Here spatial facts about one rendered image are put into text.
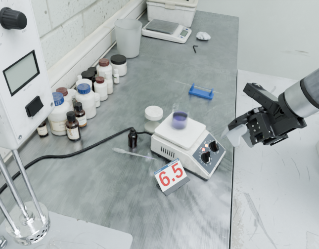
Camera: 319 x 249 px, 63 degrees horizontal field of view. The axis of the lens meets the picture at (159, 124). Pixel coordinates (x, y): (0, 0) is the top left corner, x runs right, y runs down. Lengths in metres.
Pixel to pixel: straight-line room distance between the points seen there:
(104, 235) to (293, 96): 0.51
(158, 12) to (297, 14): 0.96
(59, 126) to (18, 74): 0.61
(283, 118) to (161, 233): 0.38
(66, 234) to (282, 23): 1.89
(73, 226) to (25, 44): 0.49
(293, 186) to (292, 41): 1.48
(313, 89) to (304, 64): 1.71
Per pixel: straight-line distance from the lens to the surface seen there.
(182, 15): 1.72
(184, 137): 0.75
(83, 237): 0.66
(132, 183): 0.74
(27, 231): 0.51
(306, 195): 0.87
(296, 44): 2.21
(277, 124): 0.65
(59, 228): 0.69
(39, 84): 0.30
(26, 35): 0.27
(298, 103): 0.60
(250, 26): 2.13
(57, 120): 0.85
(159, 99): 1.04
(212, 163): 0.78
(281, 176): 0.88
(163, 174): 0.73
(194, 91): 1.10
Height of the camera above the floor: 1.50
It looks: 41 degrees down
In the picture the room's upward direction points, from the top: 6 degrees clockwise
